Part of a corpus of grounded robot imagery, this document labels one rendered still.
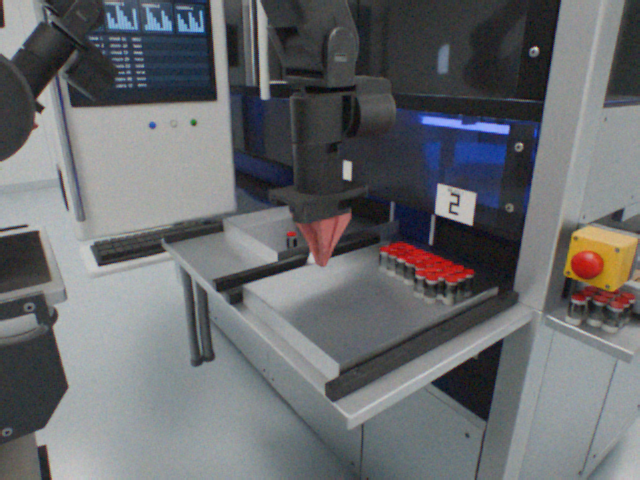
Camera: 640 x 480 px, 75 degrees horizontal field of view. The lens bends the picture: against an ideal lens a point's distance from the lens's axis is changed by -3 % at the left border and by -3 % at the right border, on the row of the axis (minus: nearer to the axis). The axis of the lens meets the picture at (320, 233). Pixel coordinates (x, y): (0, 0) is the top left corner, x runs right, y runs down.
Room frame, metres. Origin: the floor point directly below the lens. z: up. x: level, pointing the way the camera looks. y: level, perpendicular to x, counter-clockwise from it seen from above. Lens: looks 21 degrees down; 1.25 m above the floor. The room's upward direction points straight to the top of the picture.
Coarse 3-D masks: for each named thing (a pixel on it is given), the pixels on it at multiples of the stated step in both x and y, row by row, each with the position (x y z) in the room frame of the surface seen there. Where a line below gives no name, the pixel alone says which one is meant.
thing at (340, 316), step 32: (352, 256) 0.78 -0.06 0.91; (256, 288) 0.65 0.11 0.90; (288, 288) 0.69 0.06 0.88; (320, 288) 0.69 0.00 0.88; (352, 288) 0.69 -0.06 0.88; (384, 288) 0.69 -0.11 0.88; (288, 320) 0.53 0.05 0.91; (320, 320) 0.58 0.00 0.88; (352, 320) 0.58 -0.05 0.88; (384, 320) 0.58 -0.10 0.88; (416, 320) 0.58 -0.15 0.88; (448, 320) 0.56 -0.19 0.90; (320, 352) 0.46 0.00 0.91; (352, 352) 0.50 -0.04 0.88; (384, 352) 0.48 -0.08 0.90
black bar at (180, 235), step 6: (222, 222) 1.00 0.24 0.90; (192, 228) 0.96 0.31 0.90; (198, 228) 0.96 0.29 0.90; (204, 228) 0.96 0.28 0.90; (210, 228) 0.97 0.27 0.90; (216, 228) 0.98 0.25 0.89; (222, 228) 0.99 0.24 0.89; (168, 234) 0.92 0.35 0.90; (174, 234) 0.92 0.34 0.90; (180, 234) 0.93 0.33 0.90; (186, 234) 0.94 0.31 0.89; (192, 234) 0.94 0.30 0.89; (198, 234) 0.95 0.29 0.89; (204, 234) 0.96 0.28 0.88; (210, 234) 0.97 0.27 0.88; (168, 240) 0.91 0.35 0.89; (174, 240) 0.92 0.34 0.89; (180, 240) 0.93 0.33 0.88
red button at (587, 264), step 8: (576, 256) 0.55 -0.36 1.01; (584, 256) 0.54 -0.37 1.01; (592, 256) 0.54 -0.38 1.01; (576, 264) 0.54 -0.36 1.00; (584, 264) 0.54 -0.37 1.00; (592, 264) 0.53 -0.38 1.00; (600, 264) 0.53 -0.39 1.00; (576, 272) 0.54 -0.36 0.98; (584, 272) 0.53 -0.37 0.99; (592, 272) 0.53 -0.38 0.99; (600, 272) 0.53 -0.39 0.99
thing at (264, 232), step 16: (288, 208) 1.09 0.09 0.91; (224, 224) 0.98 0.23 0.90; (240, 224) 1.01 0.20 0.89; (256, 224) 1.04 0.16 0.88; (272, 224) 1.04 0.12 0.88; (288, 224) 1.04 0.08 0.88; (352, 224) 1.04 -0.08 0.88; (368, 224) 1.04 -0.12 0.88; (384, 224) 0.95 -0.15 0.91; (240, 240) 0.91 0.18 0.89; (256, 240) 0.85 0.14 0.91; (272, 240) 0.93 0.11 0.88; (304, 240) 0.93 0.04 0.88; (272, 256) 0.79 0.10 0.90; (288, 256) 0.79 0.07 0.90
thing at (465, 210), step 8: (440, 184) 0.79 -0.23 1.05; (440, 192) 0.79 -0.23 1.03; (448, 192) 0.77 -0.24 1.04; (456, 192) 0.76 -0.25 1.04; (464, 192) 0.74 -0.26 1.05; (440, 200) 0.79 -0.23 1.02; (448, 200) 0.77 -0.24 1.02; (456, 200) 0.76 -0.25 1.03; (464, 200) 0.74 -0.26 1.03; (472, 200) 0.73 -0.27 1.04; (440, 208) 0.78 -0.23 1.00; (448, 208) 0.77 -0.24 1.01; (456, 208) 0.76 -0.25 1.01; (464, 208) 0.74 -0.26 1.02; (472, 208) 0.73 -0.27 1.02; (448, 216) 0.77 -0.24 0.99; (456, 216) 0.75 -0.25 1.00; (464, 216) 0.74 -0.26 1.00; (472, 216) 0.73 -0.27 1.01
